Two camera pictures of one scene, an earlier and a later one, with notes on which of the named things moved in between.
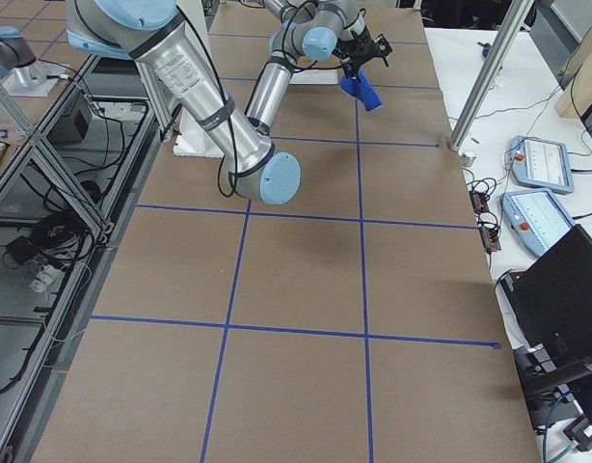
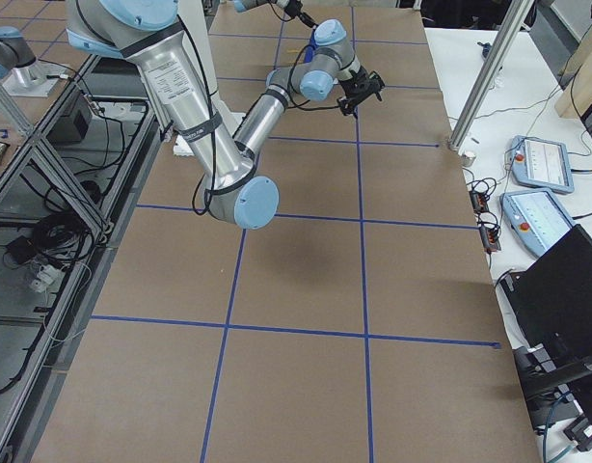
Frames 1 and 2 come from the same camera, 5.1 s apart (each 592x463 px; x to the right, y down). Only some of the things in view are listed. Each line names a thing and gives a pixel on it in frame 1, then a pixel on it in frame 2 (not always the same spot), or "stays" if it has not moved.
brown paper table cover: x=356 y=321 stays
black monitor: x=561 y=303 stays
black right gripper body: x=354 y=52 to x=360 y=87
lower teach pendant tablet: x=536 y=218 stays
